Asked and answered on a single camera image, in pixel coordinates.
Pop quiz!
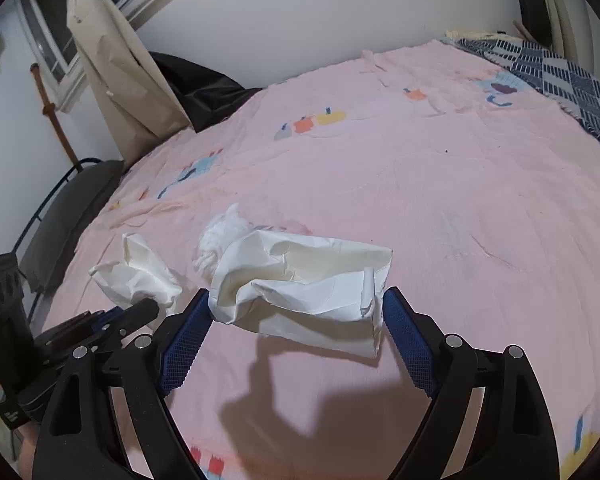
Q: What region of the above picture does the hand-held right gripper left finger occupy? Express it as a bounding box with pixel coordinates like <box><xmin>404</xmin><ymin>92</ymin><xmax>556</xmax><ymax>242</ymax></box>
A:
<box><xmin>32</xmin><ymin>288</ymin><xmax>213</xmax><ymax>480</ymax></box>

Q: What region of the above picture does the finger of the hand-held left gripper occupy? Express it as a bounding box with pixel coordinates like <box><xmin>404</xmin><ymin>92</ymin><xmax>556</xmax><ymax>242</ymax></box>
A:
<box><xmin>92</xmin><ymin>298</ymin><xmax>161</xmax><ymax>348</ymax></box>
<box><xmin>32</xmin><ymin>310</ymin><xmax>123</xmax><ymax>357</ymax></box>

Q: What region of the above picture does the white paper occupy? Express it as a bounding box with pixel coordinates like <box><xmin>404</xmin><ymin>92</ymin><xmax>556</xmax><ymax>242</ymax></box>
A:
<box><xmin>88</xmin><ymin>232</ymin><xmax>186</xmax><ymax>319</ymax></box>

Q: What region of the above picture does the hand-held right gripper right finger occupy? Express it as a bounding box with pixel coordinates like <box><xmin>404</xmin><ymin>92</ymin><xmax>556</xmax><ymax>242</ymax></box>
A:
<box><xmin>382</xmin><ymin>287</ymin><xmax>563</xmax><ymax>480</ymax></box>

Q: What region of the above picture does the blue patterned blanket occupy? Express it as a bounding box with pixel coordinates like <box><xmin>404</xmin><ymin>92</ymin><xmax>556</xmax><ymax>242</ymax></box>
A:
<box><xmin>445</xmin><ymin>30</ymin><xmax>600</xmax><ymax>162</ymax></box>

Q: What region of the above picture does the beige curtain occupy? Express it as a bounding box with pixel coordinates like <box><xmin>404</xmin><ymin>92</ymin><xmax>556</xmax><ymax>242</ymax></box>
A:
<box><xmin>65</xmin><ymin>0</ymin><xmax>193</xmax><ymax>172</ymax></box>

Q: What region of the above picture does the black bag by wall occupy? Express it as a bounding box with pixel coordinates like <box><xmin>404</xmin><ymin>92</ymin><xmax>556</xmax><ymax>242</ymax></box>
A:
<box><xmin>147</xmin><ymin>51</ymin><xmax>264</xmax><ymax>134</ymax></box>

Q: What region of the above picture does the white framed window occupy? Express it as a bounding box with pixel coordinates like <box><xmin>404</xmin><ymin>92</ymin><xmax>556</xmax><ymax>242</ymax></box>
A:
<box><xmin>16</xmin><ymin>0</ymin><xmax>221</xmax><ymax>115</ymax></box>

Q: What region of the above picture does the pink printed blanket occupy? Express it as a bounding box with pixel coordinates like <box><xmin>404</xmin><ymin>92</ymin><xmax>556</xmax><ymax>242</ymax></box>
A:
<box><xmin>27</xmin><ymin>40</ymin><xmax>600</xmax><ymax>480</ymax></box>

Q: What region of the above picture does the wooden sword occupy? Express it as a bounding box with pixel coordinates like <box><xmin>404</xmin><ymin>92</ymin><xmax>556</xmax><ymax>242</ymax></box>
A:
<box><xmin>29</xmin><ymin>62</ymin><xmax>81</xmax><ymax>167</ymax></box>

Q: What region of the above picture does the dark grey pillow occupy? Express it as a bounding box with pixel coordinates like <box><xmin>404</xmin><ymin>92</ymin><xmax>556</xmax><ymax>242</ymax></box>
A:
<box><xmin>19</xmin><ymin>160</ymin><xmax>127</xmax><ymax>295</ymax></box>

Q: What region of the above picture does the person's left forearm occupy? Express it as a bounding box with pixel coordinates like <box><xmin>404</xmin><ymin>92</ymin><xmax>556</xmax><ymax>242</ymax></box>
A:
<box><xmin>10</xmin><ymin>422</ymin><xmax>43</xmax><ymax>480</ymax></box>

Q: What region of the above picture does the cream white cloth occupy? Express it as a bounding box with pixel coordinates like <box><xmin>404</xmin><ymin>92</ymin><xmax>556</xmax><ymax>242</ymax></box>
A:
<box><xmin>207</xmin><ymin>232</ymin><xmax>395</xmax><ymax>360</ymax></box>

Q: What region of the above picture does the black metal bed frame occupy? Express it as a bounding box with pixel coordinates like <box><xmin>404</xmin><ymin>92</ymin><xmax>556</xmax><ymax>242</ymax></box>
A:
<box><xmin>11</xmin><ymin>156</ymin><xmax>104</xmax><ymax>322</ymax></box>

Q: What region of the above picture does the tied cream curtain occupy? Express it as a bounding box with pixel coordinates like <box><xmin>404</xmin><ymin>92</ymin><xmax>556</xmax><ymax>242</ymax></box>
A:
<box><xmin>540</xmin><ymin>0</ymin><xmax>588</xmax><ymax>58</ymax></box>

